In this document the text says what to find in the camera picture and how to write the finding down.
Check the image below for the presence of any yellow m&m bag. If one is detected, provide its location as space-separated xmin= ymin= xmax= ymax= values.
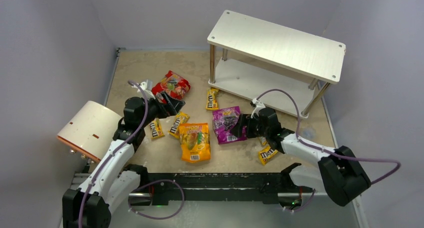
xmin=258 ymin=145 xmax=278 ymax=166
xmin=205 ymin=88 xmax=219 ymax=111
xmin=149 ymin=118 xmax=165 ymax=140
xmin=258 ymin=136 xmax=267 ymax=147
xmin=168 ymin=111 xmax=190 ymax=139

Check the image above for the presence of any purple candy bag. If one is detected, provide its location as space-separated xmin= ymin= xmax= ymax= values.
xmin=212 ymin=106 xmax=248 ymax=145

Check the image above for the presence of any red candy bag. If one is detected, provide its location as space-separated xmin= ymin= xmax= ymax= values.
xmin=151 ymin=70 xmax=191 ymax=103

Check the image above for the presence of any orange candy bag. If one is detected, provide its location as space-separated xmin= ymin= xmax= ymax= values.
xmin=179 ymin=123 xmax=211 ymax=163

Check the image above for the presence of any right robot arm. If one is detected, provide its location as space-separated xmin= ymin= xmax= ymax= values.
xmin=230 ymin=107 xmax=372 ymax=207

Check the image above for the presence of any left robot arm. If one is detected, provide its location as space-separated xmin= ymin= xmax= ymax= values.
xmin=57 ymin=91 xmax=185 ymax=228

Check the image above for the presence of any white two-tier shelf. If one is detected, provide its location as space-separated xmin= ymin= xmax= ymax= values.
xmin=207 ymin=10 xmax=346 ymax=119

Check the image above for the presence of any yellow m&m bag flipped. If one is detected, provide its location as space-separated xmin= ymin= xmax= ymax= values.
xmin=258 ymin=136 xmax=267 ymax=147

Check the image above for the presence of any white cylinder roll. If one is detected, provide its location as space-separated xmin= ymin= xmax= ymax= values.
xmin=57 ymin=100 xmax=122 ymax=163

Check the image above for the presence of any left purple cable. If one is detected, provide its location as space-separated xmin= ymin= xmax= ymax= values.
xmin=77 ymin=80 xmax=150 ymax=228

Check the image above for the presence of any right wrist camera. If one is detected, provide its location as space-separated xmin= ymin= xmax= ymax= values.
xmin=250 ymin=98 xmax=266 ymax=119

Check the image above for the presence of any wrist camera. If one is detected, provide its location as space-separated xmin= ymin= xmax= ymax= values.
xmin=250 ymin=98 xmax=266 ymax=119
xmin=139 ymin=79 xmax=156 ymax=99

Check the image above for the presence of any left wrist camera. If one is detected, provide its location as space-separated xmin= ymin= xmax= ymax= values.
xmin=139 ymin=79 xmax=156 ymax=99

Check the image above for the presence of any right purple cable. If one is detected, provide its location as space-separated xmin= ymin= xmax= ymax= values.
xmin=255 ymin=88 xmax=402 ymax=186

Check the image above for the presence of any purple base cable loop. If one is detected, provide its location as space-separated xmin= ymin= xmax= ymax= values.
xmin=127 ymin=179 xmax=185 ymax=220

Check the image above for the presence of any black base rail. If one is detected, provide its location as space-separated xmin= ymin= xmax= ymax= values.
xmin=140 ymin=172 xmax=312 ymax=206

